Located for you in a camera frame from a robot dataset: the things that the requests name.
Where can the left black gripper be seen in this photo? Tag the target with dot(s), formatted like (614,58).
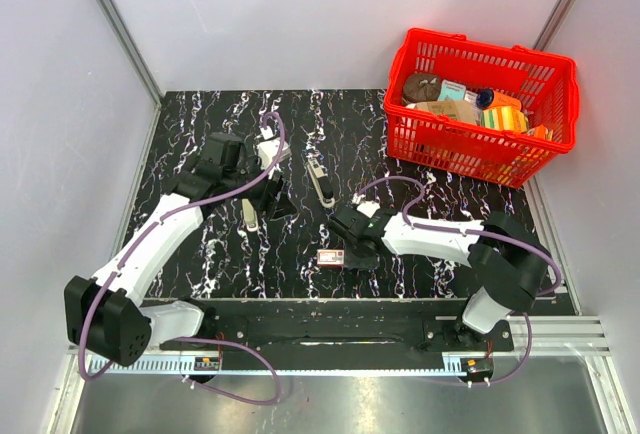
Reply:
(273,200)

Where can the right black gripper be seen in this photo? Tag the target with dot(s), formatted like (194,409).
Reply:
(353,261)

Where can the beige stapler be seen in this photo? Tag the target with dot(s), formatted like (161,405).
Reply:
(250,216)

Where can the red white staple box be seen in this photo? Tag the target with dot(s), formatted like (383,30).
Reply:
(330,258)

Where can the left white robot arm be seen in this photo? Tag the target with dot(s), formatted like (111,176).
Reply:
(104,313)

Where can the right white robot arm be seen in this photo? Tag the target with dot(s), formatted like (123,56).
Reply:
(507,260)

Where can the brown round object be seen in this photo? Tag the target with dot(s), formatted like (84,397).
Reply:
(421,87)

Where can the brown cardboard package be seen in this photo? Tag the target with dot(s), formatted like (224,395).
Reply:
(458,110)

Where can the teal small box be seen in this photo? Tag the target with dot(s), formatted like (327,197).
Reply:
(451,91)

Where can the red plastic basket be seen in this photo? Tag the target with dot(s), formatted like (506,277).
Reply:
(546,84)

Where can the blue capped orange bottle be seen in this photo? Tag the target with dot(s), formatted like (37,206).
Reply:
(490,98)

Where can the yellow green sponge pack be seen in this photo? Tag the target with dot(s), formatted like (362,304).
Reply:
(505,118)

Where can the orange small box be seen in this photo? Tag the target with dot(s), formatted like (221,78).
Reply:
(540,132)

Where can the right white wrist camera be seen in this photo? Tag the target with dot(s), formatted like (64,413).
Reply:
(366,207)

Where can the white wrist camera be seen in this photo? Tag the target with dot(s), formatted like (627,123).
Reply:
(366,207)
(267,148)

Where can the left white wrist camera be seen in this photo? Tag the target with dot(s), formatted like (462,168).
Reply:
(267,148)

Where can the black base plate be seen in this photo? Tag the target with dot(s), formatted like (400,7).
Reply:
(349,335)

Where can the aluminium rail frame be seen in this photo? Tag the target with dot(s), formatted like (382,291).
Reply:
(520,338)

